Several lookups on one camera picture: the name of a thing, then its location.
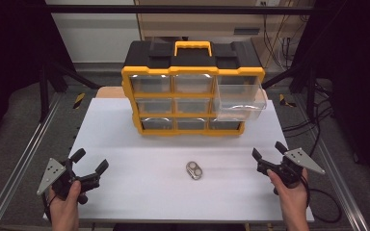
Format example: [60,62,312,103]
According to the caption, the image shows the yellow black organizer cabinet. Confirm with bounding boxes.
[120,40,266,137]

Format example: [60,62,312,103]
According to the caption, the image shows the clear plastic organizer drawer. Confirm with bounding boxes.
[212,75,268,122]

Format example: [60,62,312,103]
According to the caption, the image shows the aluminium frame rail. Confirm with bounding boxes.
[293,94,370,231]
[0,92,64,231]

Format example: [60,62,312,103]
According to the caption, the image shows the black horizontal bar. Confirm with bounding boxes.
[44,4,316,15]

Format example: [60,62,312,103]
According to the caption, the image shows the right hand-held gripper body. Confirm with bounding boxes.
[257,147,326,189]

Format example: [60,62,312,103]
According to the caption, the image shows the yellow black hazard tape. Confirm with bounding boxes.
[72,92,87,110]
[278,93,298,109]

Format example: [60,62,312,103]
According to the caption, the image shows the small silver metal two-button piece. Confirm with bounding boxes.
[185,161,204,181]

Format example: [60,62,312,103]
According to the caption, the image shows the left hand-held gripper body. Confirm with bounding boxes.
[36,157,101,205]

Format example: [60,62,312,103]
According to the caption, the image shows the grid of closed clear drawers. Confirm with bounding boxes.
[129,74,241,131]

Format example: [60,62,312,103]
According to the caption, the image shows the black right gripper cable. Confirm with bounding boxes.
[302,176,343,224]

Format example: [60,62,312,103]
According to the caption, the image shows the wooden cabinet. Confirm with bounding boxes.
[134,0,303,42]

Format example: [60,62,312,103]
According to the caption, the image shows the hanging wall cables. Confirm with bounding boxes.
[260,13,301,70]

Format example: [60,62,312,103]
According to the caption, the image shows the person's right hand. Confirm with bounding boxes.
[267,168,309,219]

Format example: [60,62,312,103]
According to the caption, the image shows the black metal stand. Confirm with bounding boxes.
[261,61,320,123]
[38,61,101,123]

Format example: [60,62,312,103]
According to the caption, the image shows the bundle of black floor cables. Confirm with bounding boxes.
[282,81,335,139]

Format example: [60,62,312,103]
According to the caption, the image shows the person's left hand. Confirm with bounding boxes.
[48,180,83,222]

